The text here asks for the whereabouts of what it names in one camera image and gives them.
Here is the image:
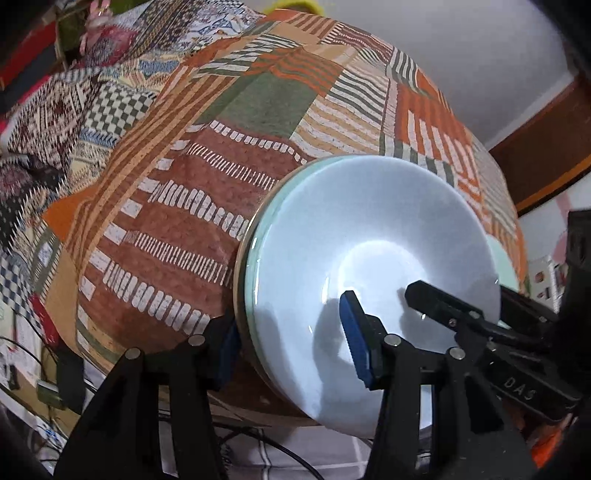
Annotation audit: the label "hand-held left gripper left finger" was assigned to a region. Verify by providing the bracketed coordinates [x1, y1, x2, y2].
[54, 307, 243, 480]

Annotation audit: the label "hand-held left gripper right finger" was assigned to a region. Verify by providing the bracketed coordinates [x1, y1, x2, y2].
[338, 290, 539, 480]

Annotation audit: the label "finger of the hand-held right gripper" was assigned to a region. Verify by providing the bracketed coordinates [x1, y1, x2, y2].
[405, 280, 513, 352]
[499, 286, 561, 343]

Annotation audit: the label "green bowl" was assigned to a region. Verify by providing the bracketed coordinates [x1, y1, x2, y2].
[242, 154, 520, 416]

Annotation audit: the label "white bowl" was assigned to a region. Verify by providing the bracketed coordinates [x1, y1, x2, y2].
[256, 156, 502, 439]

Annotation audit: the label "white mini fridge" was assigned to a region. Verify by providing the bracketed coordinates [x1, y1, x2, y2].
[526, 256, 566, 308]

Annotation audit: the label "white wardrobe door pink hearts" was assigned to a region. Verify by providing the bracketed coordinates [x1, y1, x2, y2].
[517, 171, 591, 287]

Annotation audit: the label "orange striped blanket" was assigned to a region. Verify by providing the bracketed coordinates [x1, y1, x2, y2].
[41, 9, 529, 425]

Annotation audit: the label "black power adapter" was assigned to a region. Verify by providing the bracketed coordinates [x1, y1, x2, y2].
[55, 351, 86, 414]

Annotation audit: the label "wooden door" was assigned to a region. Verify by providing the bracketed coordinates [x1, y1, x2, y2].
[489, 76, 591, 215]

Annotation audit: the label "patchwork quilt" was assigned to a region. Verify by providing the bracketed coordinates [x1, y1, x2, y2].
[0, 0, 269, 347]

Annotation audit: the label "pink bunny toy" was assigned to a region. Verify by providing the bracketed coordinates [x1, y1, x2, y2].
[78, 0, 114, 51]

